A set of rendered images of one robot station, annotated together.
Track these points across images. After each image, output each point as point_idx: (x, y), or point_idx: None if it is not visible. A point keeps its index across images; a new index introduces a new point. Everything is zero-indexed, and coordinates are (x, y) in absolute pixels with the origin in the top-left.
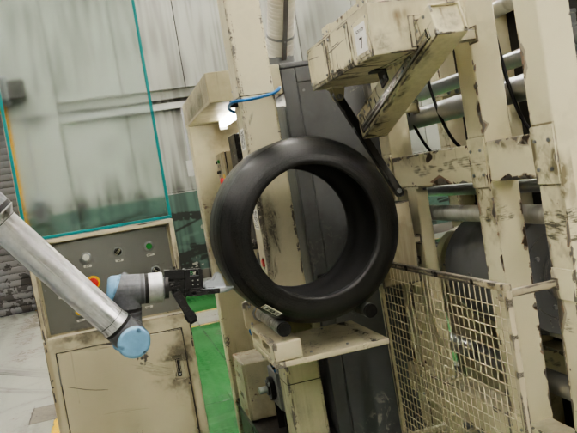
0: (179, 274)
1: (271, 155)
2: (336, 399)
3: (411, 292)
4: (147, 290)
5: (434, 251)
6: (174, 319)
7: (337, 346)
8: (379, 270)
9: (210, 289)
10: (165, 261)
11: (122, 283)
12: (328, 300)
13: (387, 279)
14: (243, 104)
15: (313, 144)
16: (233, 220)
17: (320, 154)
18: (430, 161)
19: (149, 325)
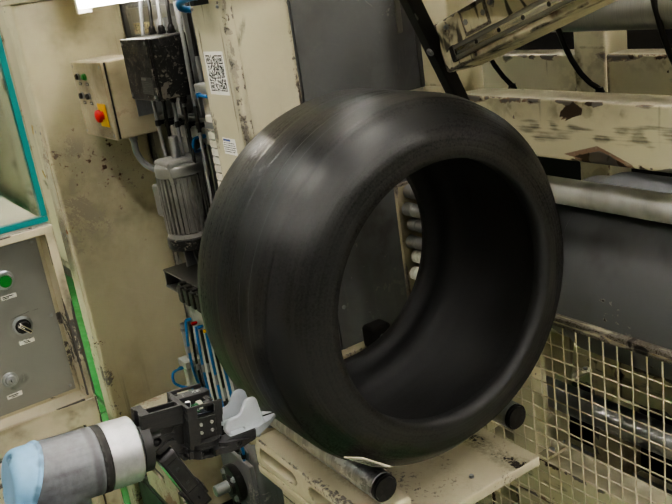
0: (172, 417)
1: (370, 145)
2: None
3: (545, 355)
4: (111, 473)
5: None
6: (71, 413)
7: (458, 486)
8: (540, 347)
9: (239, 435)
10: (39, 305)
11: (51, 471)
12: (464, 421)
13: None
14: (226, 1)
15: (445, 116)
16: (302, 299)
17: (460, 137)
18: (574, 117)
19: (23, 433)
